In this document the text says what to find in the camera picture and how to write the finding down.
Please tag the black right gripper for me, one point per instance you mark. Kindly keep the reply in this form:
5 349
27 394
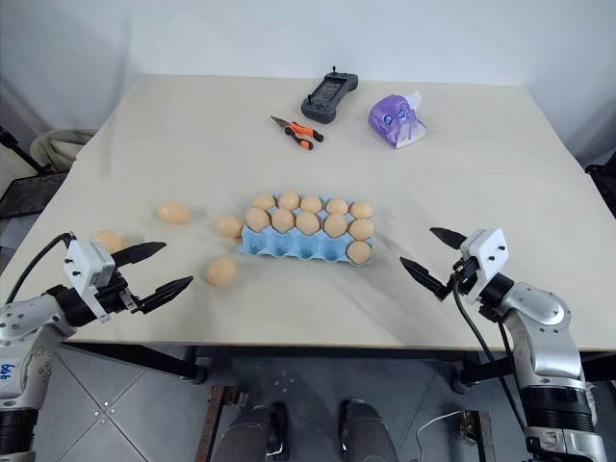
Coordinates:
463 280

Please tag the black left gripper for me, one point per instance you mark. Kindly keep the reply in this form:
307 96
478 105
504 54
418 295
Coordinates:
118 296

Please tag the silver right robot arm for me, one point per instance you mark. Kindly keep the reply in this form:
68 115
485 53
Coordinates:
546 332

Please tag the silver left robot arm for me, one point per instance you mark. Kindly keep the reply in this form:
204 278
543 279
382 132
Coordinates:
26 332

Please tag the blue egg carton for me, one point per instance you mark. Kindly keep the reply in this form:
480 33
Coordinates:
293 248

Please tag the tan egg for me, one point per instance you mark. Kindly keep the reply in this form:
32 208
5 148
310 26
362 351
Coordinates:
263 200
361 209
229 226
361 229
173 212
221 270
110 240
307 223
290 199
282 219
311 203
359 252
337 206
335 224
258 218

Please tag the purple tissue pack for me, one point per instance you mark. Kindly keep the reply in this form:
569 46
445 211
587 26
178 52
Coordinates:
394 120

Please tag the black mesh platform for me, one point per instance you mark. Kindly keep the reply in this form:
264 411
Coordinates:
29 192

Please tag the black stand pole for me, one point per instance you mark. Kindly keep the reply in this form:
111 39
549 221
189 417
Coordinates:
19 154

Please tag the orange and black pliers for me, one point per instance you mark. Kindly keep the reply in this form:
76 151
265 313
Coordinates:
300 134

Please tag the dark rounded shape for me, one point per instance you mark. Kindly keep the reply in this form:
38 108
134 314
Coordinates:
257 433
368 433

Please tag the dark grey remote controller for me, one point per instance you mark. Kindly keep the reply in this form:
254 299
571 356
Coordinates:
329 96

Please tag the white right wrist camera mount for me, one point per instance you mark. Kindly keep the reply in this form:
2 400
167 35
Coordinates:
487 252

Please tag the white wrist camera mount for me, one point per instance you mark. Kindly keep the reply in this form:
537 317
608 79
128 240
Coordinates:
487 252
86 262

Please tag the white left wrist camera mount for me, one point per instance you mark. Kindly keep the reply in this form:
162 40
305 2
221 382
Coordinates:
86 262

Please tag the black table frame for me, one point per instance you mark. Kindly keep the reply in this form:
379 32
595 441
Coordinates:
144 363

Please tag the rusty metal bracket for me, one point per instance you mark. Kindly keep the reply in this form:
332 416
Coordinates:
221 418
479 435

